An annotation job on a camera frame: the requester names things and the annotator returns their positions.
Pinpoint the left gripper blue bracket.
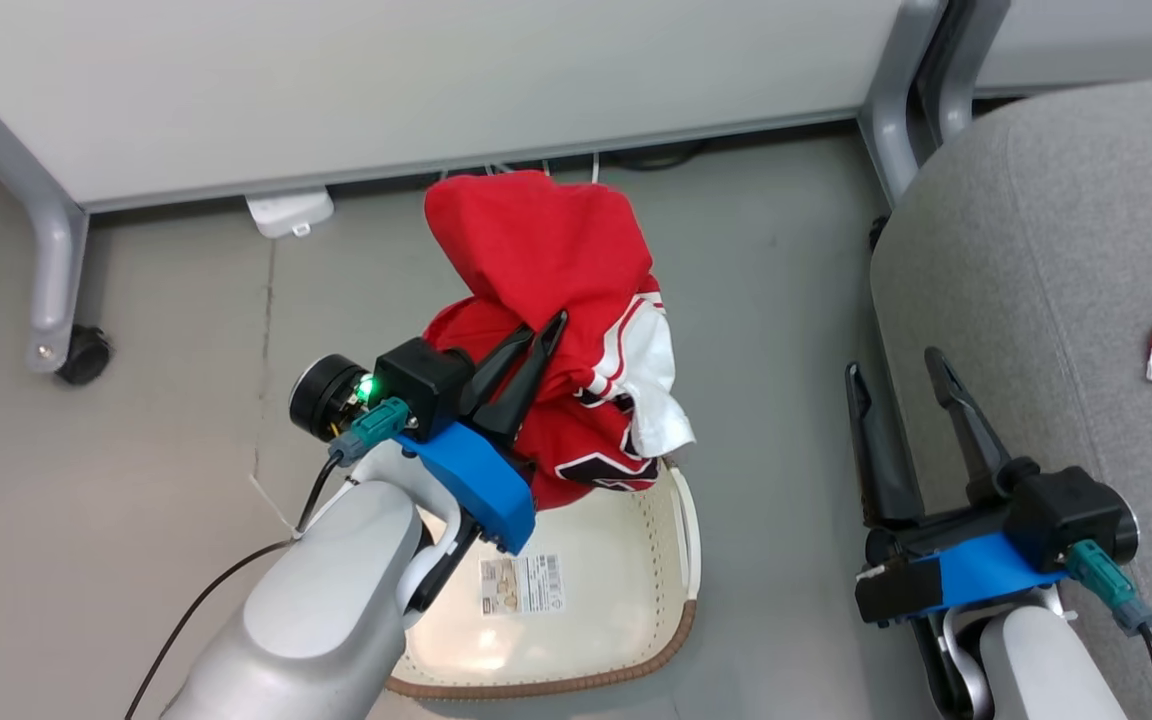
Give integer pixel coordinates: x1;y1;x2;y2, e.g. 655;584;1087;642
289;309;570;557

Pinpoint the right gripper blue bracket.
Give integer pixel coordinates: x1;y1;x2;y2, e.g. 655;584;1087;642
844;346;1140;627

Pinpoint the red and white sports jersey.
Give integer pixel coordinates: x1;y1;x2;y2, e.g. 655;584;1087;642
423;170;697;512

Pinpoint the grey fabric sofa seat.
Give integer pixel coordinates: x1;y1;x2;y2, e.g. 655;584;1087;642
869;75;1152;720

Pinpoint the beige perforated plastic laundry basket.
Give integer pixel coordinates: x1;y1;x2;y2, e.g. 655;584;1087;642
384;455;703;699

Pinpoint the printed barcode sticker label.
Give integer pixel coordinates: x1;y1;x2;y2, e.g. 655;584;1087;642
478;552;566;617

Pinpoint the white power adapter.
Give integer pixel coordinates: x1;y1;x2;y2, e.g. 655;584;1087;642
243;186;336;240

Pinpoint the wide white desk panel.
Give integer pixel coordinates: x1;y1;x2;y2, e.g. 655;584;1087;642
0;0;922;213

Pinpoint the grey curved desk leg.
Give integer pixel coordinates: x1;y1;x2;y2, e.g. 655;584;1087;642
921;0;1013;147
856;0;949;207

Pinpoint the black caster wheel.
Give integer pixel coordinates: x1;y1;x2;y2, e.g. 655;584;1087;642
56;324;115;387

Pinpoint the narrow white desk panel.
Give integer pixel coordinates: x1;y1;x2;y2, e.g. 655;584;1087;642
974;0;1152;98

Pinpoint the grey desk leg with caster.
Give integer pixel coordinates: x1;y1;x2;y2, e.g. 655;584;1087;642
0;85;92;376

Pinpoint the white floor cable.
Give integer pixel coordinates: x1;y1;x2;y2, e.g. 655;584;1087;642
481;150;603;188

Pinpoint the right camera cable teal plug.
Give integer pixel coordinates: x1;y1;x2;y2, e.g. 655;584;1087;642
1066;539;1152;720

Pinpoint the black floor cable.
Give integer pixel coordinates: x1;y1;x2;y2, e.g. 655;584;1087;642
596;138;709;173

